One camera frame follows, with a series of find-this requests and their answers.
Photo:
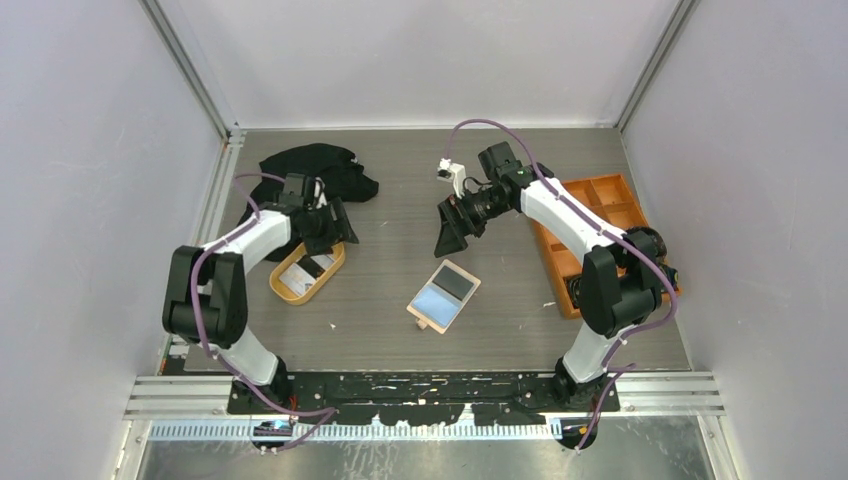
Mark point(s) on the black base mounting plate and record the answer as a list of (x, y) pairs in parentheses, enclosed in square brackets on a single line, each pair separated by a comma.
[(436, 398)]

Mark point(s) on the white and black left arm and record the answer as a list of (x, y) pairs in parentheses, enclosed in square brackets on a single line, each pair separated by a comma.
[(206, 301)]

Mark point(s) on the dark patterned rolled tie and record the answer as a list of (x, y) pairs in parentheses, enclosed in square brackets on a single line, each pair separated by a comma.
[(573, 288)]

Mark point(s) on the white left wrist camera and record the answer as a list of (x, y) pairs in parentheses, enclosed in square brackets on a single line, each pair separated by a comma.
[(319, 196)]

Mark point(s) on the credit card in tray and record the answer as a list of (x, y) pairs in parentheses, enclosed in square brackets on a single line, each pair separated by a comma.
[(304, 273)]

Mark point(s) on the orange compartment tray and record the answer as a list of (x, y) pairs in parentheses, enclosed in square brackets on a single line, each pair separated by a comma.
[(622, 281)]

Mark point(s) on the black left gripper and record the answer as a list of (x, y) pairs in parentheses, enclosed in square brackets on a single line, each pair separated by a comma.
[(339, 230)]

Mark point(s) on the aluminium front rail frame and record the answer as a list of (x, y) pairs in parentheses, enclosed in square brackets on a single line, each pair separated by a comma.
[(192, 408)]

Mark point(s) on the green patterned rolled tie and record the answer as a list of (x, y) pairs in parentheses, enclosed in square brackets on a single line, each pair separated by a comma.
[(672, 275)]

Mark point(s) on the yellow oval tray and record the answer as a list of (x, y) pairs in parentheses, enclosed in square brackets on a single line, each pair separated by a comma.
[(338, 251)]

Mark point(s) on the black cloth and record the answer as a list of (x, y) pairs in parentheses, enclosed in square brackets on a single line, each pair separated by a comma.
[(344, 172)]

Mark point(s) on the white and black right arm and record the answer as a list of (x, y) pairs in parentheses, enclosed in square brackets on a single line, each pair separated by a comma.
[(586, 362)]

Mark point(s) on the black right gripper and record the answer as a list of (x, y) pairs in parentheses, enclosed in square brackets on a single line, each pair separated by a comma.
[(454, 225)]

